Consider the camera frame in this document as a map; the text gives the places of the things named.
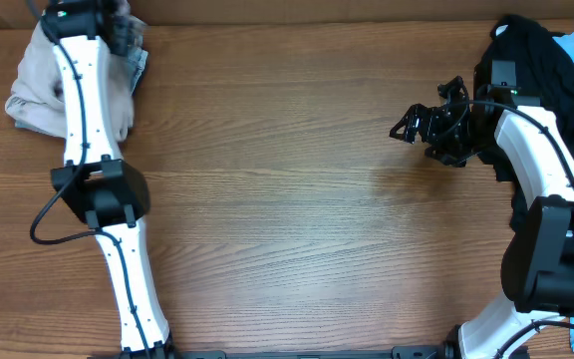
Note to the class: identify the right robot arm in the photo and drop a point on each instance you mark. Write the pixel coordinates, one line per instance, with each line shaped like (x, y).
(537, 268)

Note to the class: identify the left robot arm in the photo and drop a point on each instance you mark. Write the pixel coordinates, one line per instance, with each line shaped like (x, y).
(95, 182)

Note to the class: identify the black t-shirt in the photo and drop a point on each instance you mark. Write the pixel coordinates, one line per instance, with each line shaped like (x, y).
(542, 68)

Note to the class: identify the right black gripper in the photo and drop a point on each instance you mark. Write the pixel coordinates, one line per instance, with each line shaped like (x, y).
(431, 118)

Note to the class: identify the folded light blue jeans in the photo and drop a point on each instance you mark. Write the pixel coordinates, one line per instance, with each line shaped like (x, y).
(137, 62)

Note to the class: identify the beige khaki shorts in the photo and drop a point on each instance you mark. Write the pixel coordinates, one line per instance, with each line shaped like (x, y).
(38, 95)

